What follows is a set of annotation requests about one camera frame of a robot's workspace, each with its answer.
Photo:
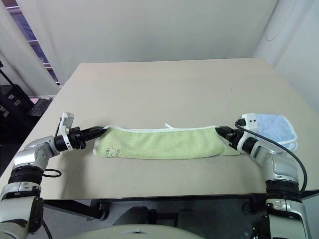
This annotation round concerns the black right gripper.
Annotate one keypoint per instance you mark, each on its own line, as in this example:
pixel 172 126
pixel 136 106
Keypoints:
pixel 231 136

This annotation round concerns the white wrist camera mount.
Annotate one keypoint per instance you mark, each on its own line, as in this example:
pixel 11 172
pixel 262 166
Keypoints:
pixel 68 120
pixel 250 120

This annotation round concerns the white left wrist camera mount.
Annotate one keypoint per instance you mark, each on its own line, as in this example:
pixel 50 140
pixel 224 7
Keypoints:
pixel 68 120

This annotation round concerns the light green towel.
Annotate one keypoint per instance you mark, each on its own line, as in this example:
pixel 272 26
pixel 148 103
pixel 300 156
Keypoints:
pixel 159 144

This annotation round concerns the black equipment case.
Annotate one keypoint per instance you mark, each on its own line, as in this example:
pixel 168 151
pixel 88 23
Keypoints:
pixel 12 109

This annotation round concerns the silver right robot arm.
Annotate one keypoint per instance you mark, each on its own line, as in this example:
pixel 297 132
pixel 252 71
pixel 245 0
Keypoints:
pixel 279 166

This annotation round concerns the folded light blue towel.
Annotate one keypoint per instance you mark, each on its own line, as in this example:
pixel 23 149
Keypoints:
pixel 274 128

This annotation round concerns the black tripod stand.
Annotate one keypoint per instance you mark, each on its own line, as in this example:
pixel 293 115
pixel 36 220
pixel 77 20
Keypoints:
pixel 5 74

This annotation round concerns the black table frame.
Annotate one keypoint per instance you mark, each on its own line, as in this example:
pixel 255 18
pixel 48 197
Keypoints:
pixel 82 206

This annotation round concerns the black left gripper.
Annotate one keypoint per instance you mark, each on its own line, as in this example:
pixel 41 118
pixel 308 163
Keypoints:
pixel 76 139

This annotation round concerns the dark flat platform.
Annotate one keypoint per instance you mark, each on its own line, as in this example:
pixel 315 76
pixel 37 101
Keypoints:
pixel 40 107

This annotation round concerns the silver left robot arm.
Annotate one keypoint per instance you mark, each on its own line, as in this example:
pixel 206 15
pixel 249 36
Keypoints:
pixel 31 155

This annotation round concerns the grey robot torso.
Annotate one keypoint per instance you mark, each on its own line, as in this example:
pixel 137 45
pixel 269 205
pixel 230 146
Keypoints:
pixel 137 232

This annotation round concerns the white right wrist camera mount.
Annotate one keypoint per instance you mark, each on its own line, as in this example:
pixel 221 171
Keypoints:
pixel 250 120

